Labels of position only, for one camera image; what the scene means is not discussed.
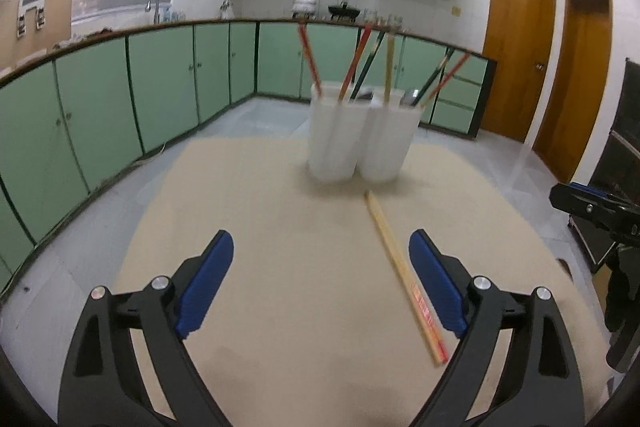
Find bamboo chopstick orange end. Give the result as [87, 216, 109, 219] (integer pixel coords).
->
[363, 190, 449, 366]

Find dark green black chopstick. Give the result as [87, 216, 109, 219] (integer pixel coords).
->
[350, 31, 385, 100]

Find red chopstick bamboo tip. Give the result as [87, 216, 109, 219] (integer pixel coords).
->
[297, 24, 322, 98]

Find green lower kitchen cabinets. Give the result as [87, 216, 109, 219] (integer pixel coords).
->
[0, 18, 497, 303]

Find black cabinet at right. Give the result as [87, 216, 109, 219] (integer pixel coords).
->
[568, 58, 640, 274]

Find wooden door right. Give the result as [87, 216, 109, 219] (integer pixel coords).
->
[534, 0, 613, 183]

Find wooden door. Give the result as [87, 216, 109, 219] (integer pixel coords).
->
[480, 0, 556, 142]
[534, 0, 613, 183]

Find red chopstick right compartment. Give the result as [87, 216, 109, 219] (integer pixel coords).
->
[420, 53, 471, 109]

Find wooden door left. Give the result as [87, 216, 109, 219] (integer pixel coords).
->
[480, 0, 556, 142]

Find metal spoon right compartment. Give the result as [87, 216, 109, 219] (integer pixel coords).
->
[399, 89, 420, 107]

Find metal spoon compartment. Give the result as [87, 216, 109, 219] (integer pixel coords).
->
[355, 90, 374, 101]
[399, 89, 420, 107]

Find beige table mat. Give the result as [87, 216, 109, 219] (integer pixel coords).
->
[115, 138, 610, 426]

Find white double utensil holder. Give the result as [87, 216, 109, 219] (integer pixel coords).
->
[307, 82, 424, 183]

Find metal spoon left compartment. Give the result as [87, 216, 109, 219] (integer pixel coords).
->
[355, 90, 374, 101]

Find plain bamboo chopstick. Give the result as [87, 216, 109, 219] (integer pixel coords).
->
[383, 32, 395, 106]

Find red chopstick in holder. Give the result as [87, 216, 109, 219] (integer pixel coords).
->
[337, 25, 372, 102]

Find glass jars on counter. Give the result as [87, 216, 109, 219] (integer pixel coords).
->
[362, 9, 402, 30]

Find black wok pan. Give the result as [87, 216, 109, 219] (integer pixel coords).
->
[328, 1, 361, 24]

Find chrome sink faucet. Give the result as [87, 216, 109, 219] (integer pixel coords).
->
[144, 0, 160, 25]

